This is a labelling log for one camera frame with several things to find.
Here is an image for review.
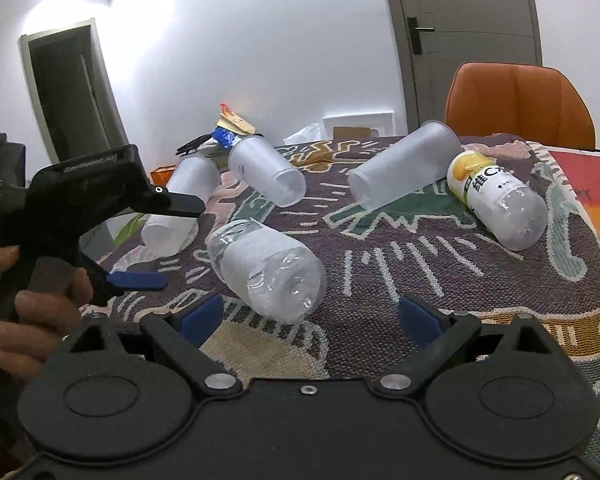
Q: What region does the clear bottle white label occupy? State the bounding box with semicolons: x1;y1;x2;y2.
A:
207;219;327;325

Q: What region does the frosted plastic cup left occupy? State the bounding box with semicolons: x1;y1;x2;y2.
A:
140;155;220;257

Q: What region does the frosted plastic cup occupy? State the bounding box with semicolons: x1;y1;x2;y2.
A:
228;136;306;208
348;120;463;210
140;155;220;257

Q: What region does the frosted plastic cup middle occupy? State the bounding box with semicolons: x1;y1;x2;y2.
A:
228;136;306;208

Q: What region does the frosted plastic cup right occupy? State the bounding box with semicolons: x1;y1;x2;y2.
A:
348;120;463;210

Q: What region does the person left hand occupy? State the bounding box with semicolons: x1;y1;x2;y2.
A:
0;268;93;384

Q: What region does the blue plastic bag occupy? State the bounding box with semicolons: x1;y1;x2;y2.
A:
211;126;242;151

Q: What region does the patterned woven table cloth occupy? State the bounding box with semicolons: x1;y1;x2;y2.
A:
78;133;600;461

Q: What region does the yellow label drink bottle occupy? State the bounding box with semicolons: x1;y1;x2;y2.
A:
446;151;548;252

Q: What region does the white plastic bag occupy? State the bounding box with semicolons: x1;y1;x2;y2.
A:
284;122;328;145

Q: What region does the orange leather chair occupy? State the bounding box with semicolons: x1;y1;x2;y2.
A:
445;63;596;150

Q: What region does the grey door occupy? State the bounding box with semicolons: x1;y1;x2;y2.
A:
387;0;542;131

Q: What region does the black door handle lock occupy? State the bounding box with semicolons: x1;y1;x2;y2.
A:
406;16;436;55

